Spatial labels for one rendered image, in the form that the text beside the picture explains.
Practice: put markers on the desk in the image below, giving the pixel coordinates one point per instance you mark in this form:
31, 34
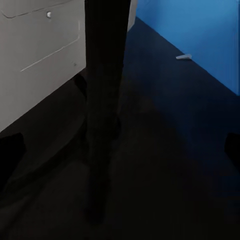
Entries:
169, 177

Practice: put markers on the room divider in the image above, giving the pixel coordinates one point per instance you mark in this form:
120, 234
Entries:
206, 31

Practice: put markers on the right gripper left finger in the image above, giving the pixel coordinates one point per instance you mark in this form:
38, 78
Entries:
12, 149

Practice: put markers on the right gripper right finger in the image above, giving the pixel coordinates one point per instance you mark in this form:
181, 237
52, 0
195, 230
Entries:
232, 149

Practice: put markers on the monitor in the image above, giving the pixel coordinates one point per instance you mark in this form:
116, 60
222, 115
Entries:
45, 43

